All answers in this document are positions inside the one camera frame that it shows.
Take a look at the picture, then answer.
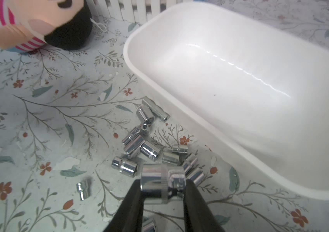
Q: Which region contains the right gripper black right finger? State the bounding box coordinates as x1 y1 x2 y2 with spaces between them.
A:
183 179 225 232

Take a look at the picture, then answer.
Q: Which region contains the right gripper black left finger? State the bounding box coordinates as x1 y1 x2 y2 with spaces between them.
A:
104 179 144 232

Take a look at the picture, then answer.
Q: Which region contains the large chrome socket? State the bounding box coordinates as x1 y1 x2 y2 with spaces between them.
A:
140 164 186 205

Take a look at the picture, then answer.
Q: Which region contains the white plastic storage box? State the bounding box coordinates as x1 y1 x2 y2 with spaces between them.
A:
123 2 329 200

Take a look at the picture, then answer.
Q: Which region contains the chrome socket small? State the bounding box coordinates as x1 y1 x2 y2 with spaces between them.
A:
76 179 91 201

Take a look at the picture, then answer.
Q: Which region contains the chrome socket long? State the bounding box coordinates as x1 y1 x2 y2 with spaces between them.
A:
142 96 169 122

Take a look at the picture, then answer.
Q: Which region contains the blue white toy crib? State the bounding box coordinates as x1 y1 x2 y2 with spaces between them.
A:
87 0 184 25

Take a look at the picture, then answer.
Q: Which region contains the plush doll on table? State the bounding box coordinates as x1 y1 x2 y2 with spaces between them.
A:
0 0 92 53

